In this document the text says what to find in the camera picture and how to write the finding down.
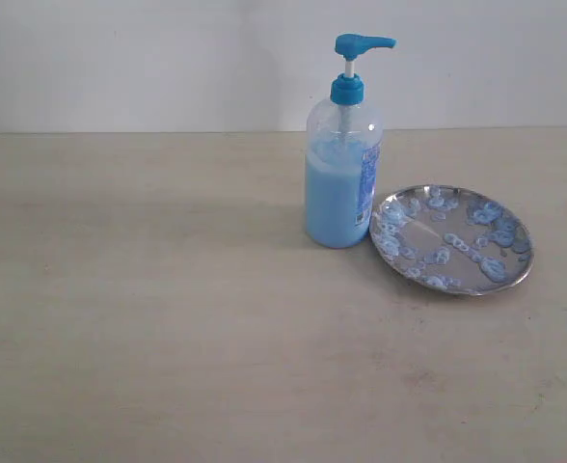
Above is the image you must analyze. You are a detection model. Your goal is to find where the blue pump soap bottle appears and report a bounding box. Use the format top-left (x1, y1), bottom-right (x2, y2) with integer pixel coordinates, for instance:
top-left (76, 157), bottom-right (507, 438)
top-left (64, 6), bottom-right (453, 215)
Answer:
top-left (304, 34), bottom-right (397, 249)

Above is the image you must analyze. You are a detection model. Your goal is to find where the round steel plate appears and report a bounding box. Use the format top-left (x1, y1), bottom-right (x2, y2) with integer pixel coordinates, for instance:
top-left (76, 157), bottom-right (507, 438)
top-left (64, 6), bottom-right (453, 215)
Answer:
top-left (369, 185), bottom-right (534, 296)

